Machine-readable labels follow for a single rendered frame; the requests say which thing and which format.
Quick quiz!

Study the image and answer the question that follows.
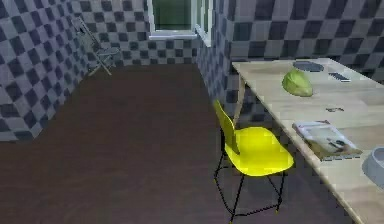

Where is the pale wooden table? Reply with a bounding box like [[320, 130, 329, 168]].
[[231, 57, 384, 224]]

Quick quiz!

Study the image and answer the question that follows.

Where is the grey round bowl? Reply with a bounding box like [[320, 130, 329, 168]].
[[361, 145, 384, 192]]

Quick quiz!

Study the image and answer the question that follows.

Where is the yellow chair with black legs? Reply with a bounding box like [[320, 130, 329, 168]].
[[212, 98, 295, 224]]

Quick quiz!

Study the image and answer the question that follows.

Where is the green lettuce head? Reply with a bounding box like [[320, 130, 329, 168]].
[[281, 68, 314, 98]]

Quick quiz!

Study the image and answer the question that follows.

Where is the dark grey round plate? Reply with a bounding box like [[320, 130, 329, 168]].
[[292, 60, 325, 73]]

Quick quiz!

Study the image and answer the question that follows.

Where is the grey folding chair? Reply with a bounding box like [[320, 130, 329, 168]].
[[70, 16, 122, 77]]

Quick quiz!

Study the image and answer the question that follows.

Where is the white framed window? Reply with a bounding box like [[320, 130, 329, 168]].
[[146, 0, 214, 48]]

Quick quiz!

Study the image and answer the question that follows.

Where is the white picture book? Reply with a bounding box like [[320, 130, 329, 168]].
[[292, 119, 364, 161]]

